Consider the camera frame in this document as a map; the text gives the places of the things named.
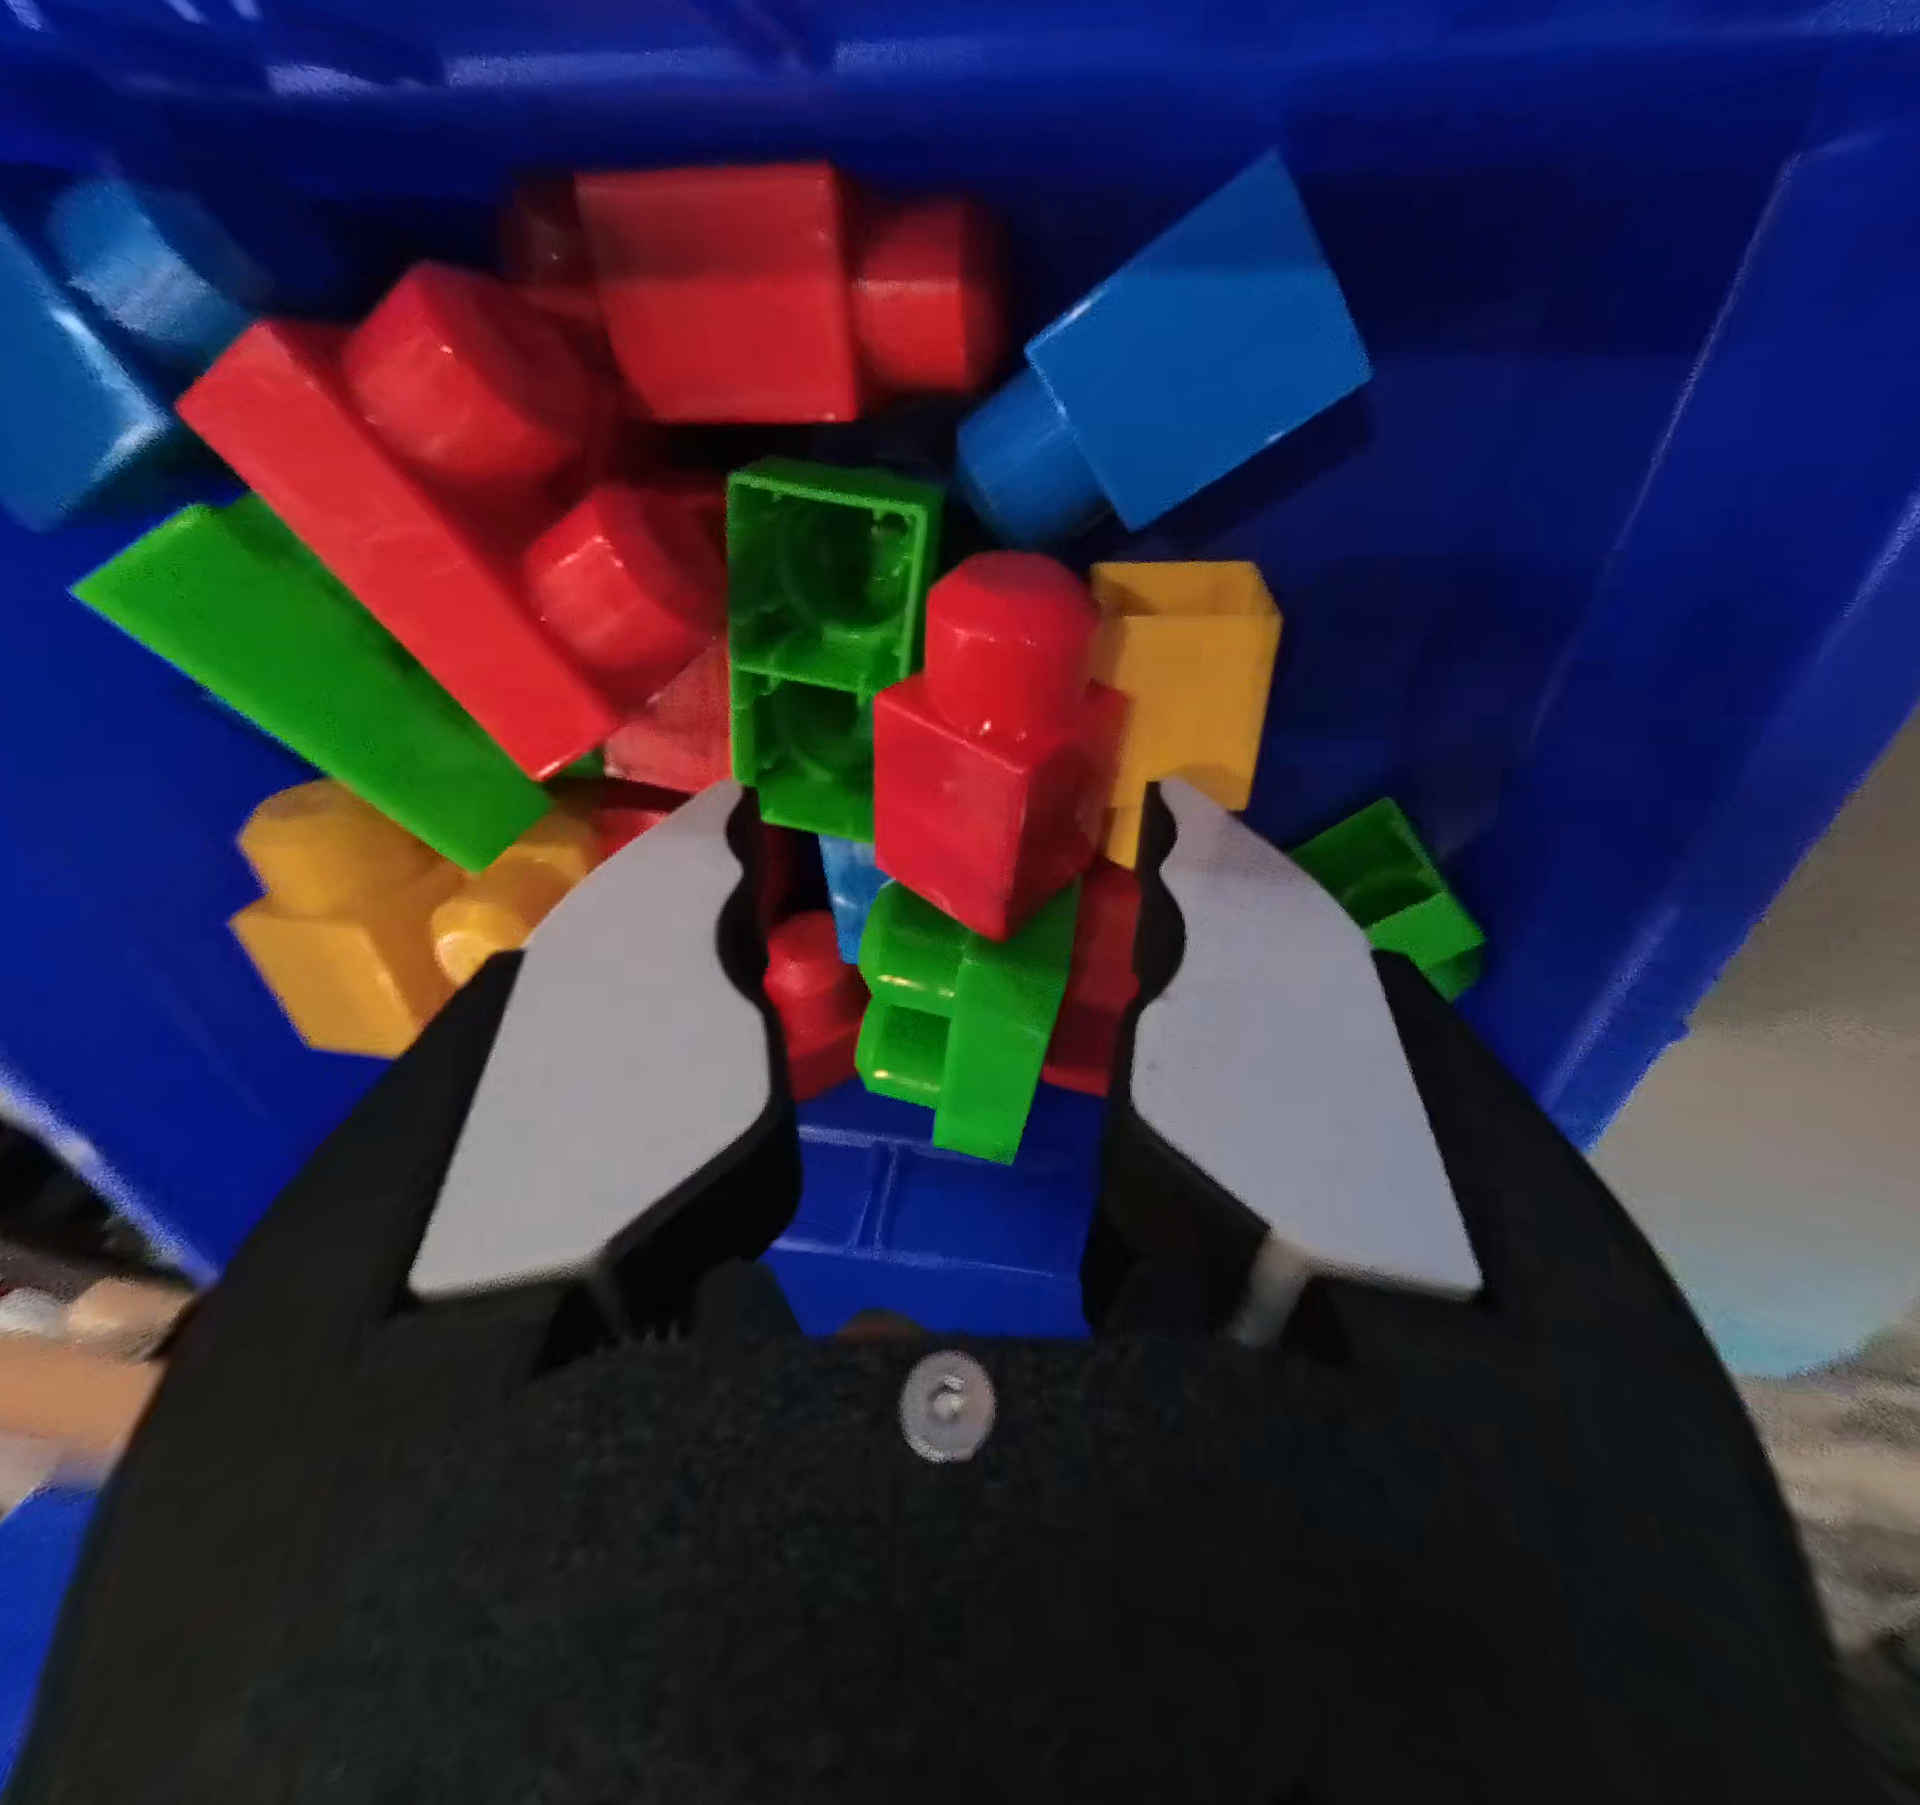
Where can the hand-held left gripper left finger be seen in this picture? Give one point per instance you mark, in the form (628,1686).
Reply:
(600,1070)

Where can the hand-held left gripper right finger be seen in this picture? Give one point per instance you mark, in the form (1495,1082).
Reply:
(1291,1086)

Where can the green two-stud toy block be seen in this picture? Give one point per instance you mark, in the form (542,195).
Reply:
(977,1025)

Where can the pile of toy blocks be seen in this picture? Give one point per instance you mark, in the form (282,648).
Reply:
(449,544)

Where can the blue plastic bin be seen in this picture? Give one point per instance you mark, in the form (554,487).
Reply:
(1350,35)
(29,1655)

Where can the wooden board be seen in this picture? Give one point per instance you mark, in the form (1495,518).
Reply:
(76,1386)

